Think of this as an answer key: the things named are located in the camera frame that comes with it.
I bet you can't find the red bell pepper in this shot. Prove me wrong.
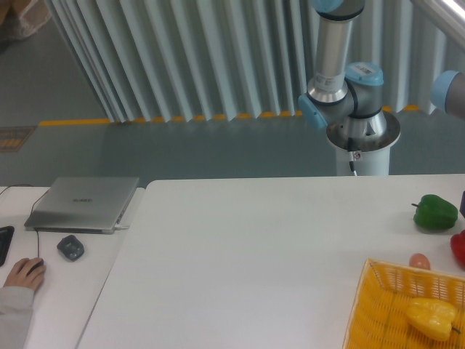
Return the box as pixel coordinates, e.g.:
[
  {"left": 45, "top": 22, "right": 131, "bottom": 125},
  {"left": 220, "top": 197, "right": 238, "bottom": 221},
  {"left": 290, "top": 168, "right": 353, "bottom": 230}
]
[{"left": 450, "top": 230, "right": 465, "bottom": 268}]

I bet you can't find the black computer mouse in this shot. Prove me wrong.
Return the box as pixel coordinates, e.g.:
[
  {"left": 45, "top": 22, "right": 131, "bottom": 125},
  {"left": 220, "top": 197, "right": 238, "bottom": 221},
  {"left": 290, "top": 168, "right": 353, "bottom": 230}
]
[{"left": 26, "top": 260, "right": 44, "bottom": 276}]

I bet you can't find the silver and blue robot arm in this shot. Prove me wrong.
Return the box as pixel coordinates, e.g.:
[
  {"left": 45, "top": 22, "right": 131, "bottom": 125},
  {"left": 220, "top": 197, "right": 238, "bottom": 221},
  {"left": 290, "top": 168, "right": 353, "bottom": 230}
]
[{"left": 298, "top": 1, "right": 464, "bottom": 177}]

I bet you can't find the grey sleeved forearm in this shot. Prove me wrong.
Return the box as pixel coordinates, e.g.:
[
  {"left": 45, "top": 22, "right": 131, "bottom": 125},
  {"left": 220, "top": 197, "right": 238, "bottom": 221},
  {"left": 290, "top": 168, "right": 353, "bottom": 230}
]
[{"left": 1, "top": 286, "right": 34, "bottom": 348}]

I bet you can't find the yellow woven basket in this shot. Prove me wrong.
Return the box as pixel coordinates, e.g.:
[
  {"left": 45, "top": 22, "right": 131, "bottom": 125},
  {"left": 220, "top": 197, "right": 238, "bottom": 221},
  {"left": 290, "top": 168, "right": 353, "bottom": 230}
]
[{"left": 342, "top": 259, "right": 464, "bottom": 348}]

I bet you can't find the person's right hand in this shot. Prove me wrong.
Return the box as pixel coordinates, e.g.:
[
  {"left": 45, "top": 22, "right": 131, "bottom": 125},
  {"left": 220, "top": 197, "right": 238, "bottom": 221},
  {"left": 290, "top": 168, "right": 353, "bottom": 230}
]
[{"left": 4, "top": 257, "right": 47, "bottom": 292}]

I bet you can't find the green bell pepper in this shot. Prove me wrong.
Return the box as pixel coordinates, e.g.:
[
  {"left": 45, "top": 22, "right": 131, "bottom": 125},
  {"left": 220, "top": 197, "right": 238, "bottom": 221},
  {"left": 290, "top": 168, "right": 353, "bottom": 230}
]
[{"left": 413, "top": 194, "right": 458, "bottom": 230}]

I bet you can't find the yellow bell pepper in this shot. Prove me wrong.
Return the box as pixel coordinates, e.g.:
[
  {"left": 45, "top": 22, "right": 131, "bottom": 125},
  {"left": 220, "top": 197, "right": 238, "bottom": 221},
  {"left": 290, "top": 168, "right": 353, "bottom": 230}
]
[{"left": 405, "top": 297, "right": 461, "bottom": 342}]

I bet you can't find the white folding partition screen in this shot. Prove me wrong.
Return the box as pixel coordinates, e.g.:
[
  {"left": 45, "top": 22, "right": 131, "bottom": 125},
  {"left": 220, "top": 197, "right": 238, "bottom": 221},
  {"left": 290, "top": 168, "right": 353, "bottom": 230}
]
[{"left": 47, "top": 1, "right": 464, "bottom": 122}]

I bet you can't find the silver closed laptop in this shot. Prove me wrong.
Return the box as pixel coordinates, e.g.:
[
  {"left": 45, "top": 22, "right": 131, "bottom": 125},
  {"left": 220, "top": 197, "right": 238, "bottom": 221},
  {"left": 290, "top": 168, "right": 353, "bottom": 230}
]
[{"left": 25, "top": 177, "right": 139, "bottom": 234}]

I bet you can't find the black keyboard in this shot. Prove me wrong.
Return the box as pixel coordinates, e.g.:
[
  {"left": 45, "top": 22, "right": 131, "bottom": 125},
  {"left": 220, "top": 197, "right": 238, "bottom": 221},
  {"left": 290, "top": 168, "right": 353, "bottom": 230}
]
[{"left": 0, "top": 225, "right": 15, "bottom": 267}]

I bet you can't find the brown cardboard box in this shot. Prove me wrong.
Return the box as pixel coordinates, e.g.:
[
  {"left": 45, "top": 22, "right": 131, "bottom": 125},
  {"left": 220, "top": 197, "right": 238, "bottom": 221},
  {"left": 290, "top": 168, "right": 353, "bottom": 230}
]
[{"left": 1, "top": 0, "right": 51, "bottom": 42}]

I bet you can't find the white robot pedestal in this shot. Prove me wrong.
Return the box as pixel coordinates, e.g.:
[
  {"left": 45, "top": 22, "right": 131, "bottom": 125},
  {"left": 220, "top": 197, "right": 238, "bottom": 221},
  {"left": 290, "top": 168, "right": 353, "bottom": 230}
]
[{"left": 326, "top": 111, "right": 400, "bottom": 176}]

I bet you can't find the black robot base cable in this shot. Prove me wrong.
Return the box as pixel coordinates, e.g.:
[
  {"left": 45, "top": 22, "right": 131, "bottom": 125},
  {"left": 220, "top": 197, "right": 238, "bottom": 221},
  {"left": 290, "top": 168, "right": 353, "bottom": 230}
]
[{"left": 347, "top": 136, "right": 358, "bottom": 177}]

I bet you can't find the black mouse cable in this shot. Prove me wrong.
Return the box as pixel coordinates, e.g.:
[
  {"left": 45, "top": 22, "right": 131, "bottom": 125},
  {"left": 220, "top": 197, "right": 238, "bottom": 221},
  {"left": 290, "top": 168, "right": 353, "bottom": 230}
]
[{"left": 31, "top": 188, "right": 52, "bottom": 260}]

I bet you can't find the black cable on desk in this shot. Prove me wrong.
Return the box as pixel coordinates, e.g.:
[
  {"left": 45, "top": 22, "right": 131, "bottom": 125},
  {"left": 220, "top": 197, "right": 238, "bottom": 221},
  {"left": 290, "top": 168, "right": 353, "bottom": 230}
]
[{"left": 0, "top": 183, "right": 33, "bottom": 203}]

